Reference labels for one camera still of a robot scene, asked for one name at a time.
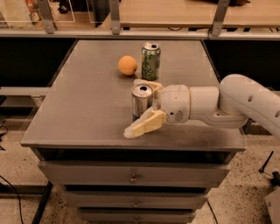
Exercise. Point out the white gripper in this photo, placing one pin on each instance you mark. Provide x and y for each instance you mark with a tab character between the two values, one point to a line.
175	101

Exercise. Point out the silver blue redbull can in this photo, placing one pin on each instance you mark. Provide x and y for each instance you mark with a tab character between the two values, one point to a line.
142	98

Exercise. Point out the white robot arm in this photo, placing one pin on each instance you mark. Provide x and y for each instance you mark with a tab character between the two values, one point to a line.
229	105

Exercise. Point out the green soda can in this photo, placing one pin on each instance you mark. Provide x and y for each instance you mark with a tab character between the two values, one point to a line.
150	61

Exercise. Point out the orange fruit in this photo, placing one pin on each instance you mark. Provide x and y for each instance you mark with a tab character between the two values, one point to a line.
127	65

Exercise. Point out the wooden background table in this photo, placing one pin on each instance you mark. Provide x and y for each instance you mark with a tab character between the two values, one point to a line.
197	13

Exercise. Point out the top drawer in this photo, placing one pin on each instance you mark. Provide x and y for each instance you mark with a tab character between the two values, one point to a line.
133	174

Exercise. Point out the drawer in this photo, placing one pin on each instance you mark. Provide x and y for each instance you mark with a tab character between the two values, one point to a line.
136	217
161	200
133	174

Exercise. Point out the middle drawer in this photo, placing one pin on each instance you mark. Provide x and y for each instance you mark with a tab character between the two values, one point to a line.
161	200

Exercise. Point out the bottom drawer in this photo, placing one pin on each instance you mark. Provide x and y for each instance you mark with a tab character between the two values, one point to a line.
136	217

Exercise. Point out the metal railing frame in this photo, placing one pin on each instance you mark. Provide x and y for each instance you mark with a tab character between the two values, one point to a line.
101	20

